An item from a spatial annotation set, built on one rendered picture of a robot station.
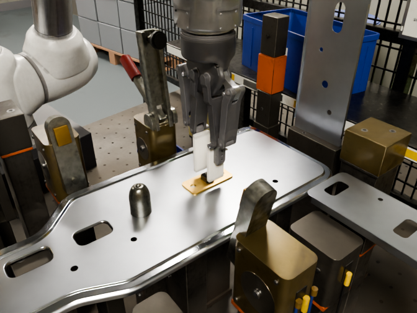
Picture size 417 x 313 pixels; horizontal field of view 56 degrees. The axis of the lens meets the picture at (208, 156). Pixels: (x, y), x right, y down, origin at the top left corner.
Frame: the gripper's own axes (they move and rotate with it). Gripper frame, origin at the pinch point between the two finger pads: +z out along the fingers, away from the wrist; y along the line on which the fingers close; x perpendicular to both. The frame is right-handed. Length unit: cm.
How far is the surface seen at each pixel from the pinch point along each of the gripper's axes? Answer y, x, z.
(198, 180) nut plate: -0.7, -1.5, 4.4
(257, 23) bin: -27.4, 36.4, -10.4
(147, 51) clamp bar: -14.8, -1.2, -13.8
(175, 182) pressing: -2.9, -4.6, 4.7
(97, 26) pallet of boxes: -363, 133, 69
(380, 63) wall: -119, 272, 73
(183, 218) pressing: 5.3, -8.8, 4.7
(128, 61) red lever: -24.1, -0.4, -9.4
